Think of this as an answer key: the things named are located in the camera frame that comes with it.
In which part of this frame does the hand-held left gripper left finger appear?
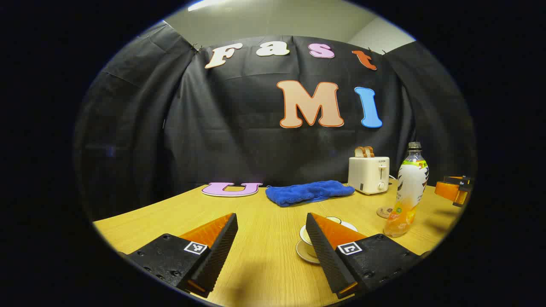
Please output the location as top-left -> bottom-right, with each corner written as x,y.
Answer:
121,212 -> 238,298

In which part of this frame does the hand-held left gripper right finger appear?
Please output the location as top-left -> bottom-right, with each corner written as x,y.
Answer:
305,212 -> 423,299

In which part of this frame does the cream ceramic teacup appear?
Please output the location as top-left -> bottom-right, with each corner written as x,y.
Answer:
299,224 -> 319,258

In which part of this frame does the plastic water bottle orange drink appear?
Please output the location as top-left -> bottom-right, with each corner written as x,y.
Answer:
383,142 -> 430,238

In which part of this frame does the cream ceramic saucer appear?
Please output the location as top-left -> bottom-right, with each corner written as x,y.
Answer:
295,239 -> 322,265

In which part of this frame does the blue towel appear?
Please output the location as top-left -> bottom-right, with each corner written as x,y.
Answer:
265,180 -> 356,208

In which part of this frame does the purple paper cutout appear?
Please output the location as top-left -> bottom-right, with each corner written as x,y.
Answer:
201,182 -> 264,198

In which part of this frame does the white toaster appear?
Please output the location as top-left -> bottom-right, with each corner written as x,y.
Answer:
348,156 -> 390,196

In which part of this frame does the black backdrop cloth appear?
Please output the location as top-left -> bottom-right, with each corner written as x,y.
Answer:
73,20 -> 478,223

